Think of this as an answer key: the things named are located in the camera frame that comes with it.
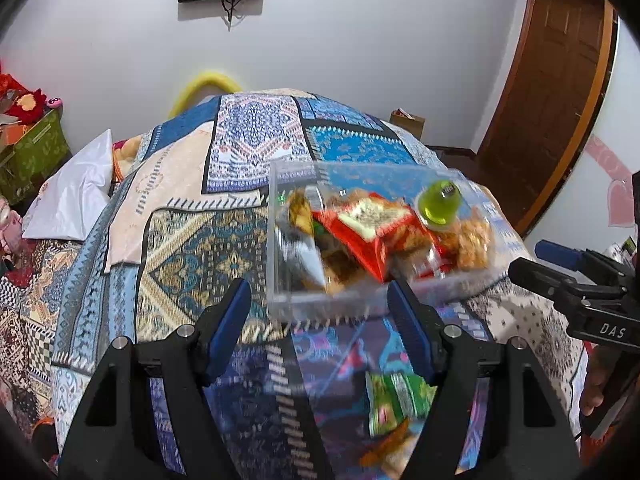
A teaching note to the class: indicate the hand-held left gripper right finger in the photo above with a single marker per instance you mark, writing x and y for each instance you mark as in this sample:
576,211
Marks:
412,332

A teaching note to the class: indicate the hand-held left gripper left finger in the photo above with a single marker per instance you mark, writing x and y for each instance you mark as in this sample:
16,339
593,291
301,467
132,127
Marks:
227,332

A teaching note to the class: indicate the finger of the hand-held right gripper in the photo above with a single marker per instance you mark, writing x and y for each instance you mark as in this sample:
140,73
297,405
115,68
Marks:
562,255
545,275

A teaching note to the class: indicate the green snack packet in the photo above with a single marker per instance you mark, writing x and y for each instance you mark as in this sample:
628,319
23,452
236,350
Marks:
400,400

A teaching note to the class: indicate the clear plastic container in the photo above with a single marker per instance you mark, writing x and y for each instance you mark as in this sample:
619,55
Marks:
300,305

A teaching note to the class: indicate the peanut brittle packet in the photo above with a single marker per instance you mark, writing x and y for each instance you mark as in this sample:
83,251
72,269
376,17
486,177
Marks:
475,240

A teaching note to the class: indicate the clear biscuit packet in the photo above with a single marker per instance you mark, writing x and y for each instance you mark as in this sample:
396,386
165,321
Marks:
340,270

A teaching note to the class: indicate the red packet with white label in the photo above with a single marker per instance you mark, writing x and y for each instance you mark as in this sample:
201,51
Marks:
370,220

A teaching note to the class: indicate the green jelly cup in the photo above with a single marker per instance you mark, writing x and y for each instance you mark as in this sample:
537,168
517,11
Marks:
439,205

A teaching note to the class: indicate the small barcode packet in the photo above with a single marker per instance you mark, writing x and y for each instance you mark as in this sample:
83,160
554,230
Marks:
315,197

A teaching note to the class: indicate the person's right hand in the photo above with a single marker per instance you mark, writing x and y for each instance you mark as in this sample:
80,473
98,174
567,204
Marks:
594,390

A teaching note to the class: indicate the patterned patchwork blanket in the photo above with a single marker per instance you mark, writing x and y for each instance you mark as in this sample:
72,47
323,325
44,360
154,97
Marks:
200,240

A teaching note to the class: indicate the white wardrobe door with hearts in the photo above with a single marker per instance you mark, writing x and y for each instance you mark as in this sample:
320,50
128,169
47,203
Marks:
610,150

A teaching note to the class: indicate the brown wooden door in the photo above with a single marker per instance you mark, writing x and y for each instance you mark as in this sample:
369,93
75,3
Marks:
545,100

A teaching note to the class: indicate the cardboard box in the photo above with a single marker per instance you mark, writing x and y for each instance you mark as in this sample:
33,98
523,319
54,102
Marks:
407,122

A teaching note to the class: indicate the orange plush toy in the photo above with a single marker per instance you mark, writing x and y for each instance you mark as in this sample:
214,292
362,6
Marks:
125,155

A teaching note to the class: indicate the white pillow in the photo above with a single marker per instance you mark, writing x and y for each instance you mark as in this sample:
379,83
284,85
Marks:
75,195

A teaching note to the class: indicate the pink doll figurine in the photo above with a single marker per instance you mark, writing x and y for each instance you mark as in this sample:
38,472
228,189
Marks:
9,227

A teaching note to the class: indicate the yellow foam tube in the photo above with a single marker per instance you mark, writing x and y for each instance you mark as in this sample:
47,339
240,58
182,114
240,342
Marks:
210,82

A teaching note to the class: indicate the green patterned box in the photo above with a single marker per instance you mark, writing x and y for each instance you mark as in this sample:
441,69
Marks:
32,160

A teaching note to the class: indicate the small pink plush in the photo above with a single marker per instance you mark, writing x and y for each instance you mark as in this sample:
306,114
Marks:
55,101

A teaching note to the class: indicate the red plush toys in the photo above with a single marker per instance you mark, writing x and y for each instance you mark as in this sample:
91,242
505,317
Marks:
22,100

